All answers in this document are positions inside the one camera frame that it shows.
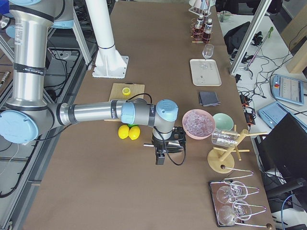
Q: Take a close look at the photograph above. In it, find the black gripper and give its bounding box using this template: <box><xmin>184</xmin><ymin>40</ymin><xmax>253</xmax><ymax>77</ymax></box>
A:
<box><xmin>152</xmin><ymin>135</ymin><xmax>173</xmax><ymax>165</ymax></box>

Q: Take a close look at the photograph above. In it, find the copper wire bottle basket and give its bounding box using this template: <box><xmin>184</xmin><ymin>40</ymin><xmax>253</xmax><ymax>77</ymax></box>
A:
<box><xmin>191</xmin><ymin>17</ymin><xmax>213</xmax><ymax>44</ymax></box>

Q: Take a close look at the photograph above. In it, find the tea bottle front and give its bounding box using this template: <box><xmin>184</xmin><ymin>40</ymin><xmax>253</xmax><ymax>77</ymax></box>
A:
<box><xmin>203</xmin><ymin>18</ymin><xmax>213</xmax><ymax>42</ymax></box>

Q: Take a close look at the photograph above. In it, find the tea bottle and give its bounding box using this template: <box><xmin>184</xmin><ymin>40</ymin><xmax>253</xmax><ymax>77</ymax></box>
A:
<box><xmin>203</xmin><ymin>18</ymin><xmax>213</xmax><ymax>42</ymax></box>
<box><xmin>194</xmin><ymin>14</ymin><xmax>204</xmax><ymax>33</ymax></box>

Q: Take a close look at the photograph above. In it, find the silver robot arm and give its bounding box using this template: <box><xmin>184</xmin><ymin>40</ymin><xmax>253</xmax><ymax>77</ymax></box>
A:
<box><xmin>0</xmin><ymin>0</ymin><xmax>179</xmax><ymax>165</ymax></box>

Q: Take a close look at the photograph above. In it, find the tea bottle middle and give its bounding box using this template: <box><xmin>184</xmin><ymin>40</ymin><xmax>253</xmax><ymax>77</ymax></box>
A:
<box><xmin>194</xmin><ymin>14</ymin><xmax>204</xmax><ymax>33</ymax></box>

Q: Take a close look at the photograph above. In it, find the metal ice scoop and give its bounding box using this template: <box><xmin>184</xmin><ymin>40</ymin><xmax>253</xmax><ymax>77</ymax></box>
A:
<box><xmin>143</xmin><ymin>141</ymin><xmax>183</xmax><ymax>153</ymax></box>

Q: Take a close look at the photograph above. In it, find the yellow lemon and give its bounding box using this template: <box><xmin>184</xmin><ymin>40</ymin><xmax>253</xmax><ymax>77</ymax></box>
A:
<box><xmin>118</xmin><ymin>125</ymin><xmax>130</xmax><ymax>139</ymax></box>
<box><xmin>129</xmin><ymin>126</ymin><xmax>141</xmax><ymax>140</ymax></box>

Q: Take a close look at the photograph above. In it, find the pink bowl with ice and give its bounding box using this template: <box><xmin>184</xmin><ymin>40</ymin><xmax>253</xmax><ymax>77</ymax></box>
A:
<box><xmin>182</xmin><ymin>109</ymin><xmax>216</xmax><ymax>140</ymax></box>

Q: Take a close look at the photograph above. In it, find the wooden glass tree stand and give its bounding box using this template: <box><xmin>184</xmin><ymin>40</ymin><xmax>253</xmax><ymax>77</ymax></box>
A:
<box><xmin>207</xmin><ymin>129</ymin><xmax>267</xmax><ymax>174</ymax></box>

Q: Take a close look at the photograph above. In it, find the glass mug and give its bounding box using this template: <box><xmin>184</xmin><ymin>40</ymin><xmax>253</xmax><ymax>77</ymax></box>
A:
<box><xmin>211</xmin><ymin>129</ymin><xmax>239</xmax><ymax>147</ymax></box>

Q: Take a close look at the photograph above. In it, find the green bowl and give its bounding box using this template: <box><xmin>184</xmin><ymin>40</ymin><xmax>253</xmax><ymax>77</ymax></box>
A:
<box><xmin>213</xmin><ymin>113</ymin><xmax>234</xmax><ymax>130</ymax></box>

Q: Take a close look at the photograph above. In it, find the half lemon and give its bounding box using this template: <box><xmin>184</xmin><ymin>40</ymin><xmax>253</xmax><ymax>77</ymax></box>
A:
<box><xmin>122</xmin><ymin>87</ymin><xmax>131</xmax><ymax>96</ymax></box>

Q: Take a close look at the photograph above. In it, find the wooden cutting board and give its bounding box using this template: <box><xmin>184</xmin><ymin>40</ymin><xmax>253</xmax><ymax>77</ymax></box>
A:
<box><xmin>104</xmin><ymin>83</ymin><xmax>145</xmax><ymax>122</ymax></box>

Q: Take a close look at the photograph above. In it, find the grey folded cloth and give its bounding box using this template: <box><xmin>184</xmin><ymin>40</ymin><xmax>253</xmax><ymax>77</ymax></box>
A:
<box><xmin>199</xmin><ymin>92</ymin><xmax>220</xmax><ymax>107</ymax></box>

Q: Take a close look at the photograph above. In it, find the black tray with glasses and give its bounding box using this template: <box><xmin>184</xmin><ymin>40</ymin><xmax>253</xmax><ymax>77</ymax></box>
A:
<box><xmin>209</xmin><ymin>180</ymin><xmax>272</xmax><ymax>230</ymax></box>

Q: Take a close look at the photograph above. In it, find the cream rectangular tray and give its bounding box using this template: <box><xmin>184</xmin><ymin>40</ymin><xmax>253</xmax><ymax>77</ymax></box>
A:
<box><xmin>189</xmin><ymin>59</ymin><xmax>222</xmax><ymax>86</ymax></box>

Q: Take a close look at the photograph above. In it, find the clear wine glass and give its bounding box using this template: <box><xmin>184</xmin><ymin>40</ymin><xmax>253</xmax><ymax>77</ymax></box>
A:
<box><xmin>200</xmin><ymin>44</ymin><xmax>214</xmax><ymax>69</ymax></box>

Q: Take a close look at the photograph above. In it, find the blue teach pendant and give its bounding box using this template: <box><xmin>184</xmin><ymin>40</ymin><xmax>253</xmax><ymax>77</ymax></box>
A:
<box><xmin>271</xmin><ymin>74</ymin><xmax>304</xmax><ymax>106</ymax></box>
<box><xmin>258</xmin><ymin>102</ymin><xmax>292</xmax><ymax>129</ymax></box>

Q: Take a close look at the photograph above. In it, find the black monitor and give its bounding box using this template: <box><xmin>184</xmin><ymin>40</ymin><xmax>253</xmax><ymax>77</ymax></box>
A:
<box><xmin>259</xmin><ymin>114</ymin><xmax>307</xmax><ymax>179</ymax></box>

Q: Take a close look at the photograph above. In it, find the white cup rack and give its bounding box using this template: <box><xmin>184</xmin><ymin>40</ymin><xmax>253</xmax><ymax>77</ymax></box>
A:
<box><xmin>189</xmin><ymin>0</ymin><xmax>211</xmax><ymax>15</ymax></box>

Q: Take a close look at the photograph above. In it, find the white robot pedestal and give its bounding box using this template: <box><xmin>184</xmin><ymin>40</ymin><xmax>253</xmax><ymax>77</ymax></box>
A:
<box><xmin>86</xmin><ymin>0</ymin><xmax>129</xmax><ymax>79</ymax></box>

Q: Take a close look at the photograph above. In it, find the aluminium frame post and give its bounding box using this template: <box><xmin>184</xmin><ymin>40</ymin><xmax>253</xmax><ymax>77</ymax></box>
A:
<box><xmin>229</xmin><ymin>0</ymin><xmax>272</xmax><ymax>77</ymax></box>

